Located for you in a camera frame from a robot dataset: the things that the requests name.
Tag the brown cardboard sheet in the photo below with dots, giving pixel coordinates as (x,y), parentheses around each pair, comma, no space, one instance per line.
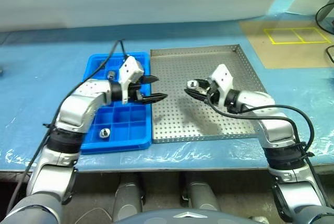
(287,54)

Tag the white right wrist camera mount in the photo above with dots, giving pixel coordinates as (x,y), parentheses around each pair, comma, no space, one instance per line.
(221,77)

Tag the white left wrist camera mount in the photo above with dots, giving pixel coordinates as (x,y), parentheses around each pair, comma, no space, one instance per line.
(129,70)

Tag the grey rounded cylinder shape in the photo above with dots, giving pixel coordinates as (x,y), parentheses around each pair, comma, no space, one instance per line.
(201,195)
(128,198)

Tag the dark grey curved cover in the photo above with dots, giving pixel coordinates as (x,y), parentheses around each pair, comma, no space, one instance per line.
(182,217)

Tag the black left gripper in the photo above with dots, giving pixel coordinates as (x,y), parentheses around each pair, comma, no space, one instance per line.
(135,92)

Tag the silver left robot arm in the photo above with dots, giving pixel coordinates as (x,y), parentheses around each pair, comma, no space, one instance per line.
(75,104)

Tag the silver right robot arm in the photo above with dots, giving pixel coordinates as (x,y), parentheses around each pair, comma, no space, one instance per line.
(274,122)

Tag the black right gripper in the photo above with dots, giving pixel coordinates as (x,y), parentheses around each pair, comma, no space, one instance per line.
(210,92)

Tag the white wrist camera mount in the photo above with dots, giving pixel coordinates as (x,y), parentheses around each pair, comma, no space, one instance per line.
(221,77)
(129,70)

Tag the perforated metal tray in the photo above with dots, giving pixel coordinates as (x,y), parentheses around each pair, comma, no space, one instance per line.
(182,67)

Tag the blue compartment parts tray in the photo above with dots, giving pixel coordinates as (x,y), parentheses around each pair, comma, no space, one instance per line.
(122,130)

